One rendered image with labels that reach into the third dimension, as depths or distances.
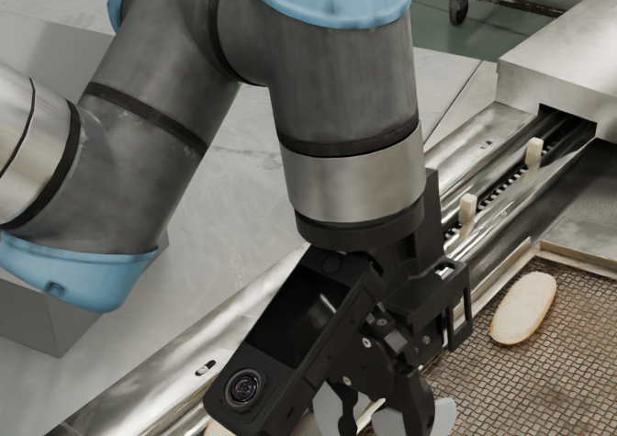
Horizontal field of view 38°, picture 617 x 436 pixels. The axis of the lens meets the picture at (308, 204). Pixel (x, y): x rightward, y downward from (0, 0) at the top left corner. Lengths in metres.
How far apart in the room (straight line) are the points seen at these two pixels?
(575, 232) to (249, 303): 0.31
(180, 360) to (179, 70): 0.33
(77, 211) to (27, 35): 0.43
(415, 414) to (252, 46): 0.22
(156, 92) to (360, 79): 0.11
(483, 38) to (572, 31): 2.14
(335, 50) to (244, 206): 0.58
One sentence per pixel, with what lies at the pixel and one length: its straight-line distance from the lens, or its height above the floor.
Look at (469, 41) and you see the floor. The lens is 3.25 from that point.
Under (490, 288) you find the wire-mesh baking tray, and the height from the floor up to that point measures 0.89.
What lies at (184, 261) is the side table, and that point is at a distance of 0.91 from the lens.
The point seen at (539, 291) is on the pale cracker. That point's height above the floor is 0.91.
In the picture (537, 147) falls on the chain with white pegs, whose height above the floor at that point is 0.87.
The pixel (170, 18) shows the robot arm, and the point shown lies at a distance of 0.48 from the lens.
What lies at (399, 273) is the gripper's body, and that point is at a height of 1.06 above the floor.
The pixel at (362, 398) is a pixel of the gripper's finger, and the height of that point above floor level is 0.94.
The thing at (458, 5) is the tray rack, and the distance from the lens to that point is 3.31.
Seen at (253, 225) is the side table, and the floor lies 0.82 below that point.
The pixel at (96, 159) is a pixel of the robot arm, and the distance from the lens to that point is 0.46.
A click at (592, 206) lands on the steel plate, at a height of 0.82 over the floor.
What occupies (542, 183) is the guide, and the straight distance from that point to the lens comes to 0.96.
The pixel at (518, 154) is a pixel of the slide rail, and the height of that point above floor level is 0.85.
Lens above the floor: 1.39
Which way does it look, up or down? 36 degrees down
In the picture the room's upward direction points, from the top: 1 degrees counter-clockwise
